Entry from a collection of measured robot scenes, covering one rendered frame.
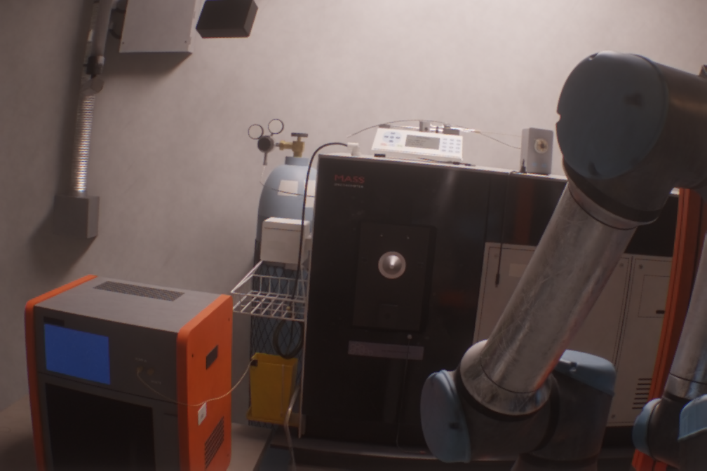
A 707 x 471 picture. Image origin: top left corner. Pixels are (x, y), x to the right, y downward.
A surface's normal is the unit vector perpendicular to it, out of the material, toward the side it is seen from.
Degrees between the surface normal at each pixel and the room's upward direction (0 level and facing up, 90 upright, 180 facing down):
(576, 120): 84
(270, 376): 93
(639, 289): 90
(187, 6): 90
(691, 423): 73
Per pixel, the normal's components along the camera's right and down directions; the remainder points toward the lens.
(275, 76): -0.05, 0.08
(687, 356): -0.82, -0.21
